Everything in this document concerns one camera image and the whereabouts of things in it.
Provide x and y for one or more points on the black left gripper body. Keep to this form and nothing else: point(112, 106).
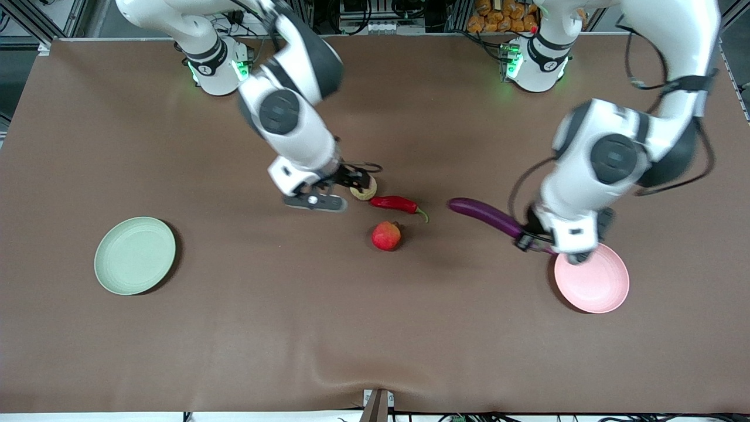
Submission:
point(534, 225)

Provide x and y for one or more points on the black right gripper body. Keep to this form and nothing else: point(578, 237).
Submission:
point(347, 174)

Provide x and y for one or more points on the yellow pink peach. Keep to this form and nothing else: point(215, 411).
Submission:
point(367, 194)

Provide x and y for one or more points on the red chili pepper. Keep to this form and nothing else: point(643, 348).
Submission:
point(395, 203)

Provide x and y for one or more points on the purple eggplant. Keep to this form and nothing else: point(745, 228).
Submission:
point(480, 212)

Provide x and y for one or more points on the red apple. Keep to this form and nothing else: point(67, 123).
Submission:
point(387, 237)

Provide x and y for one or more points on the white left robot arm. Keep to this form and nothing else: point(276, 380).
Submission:
point(609, 158)

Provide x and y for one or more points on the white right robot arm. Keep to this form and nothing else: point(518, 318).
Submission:
point(293, 129)

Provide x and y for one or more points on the pink plate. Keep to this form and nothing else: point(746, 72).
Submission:
point(597, 284)

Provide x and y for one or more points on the brown table cloth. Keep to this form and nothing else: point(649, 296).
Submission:
point(375, 328)

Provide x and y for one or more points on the white power strip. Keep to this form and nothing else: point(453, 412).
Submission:
point(384, 26)

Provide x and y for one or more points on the pile of orange items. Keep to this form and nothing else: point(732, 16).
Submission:
point(492, 17)

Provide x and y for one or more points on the green plate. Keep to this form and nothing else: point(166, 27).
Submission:
point(135, 255)

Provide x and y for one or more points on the metal table edge bracket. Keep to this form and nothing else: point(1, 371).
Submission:
point(376, 404)

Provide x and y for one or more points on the aluminium frame strut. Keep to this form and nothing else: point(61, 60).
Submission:
point(735, 17)
point(29, 23)

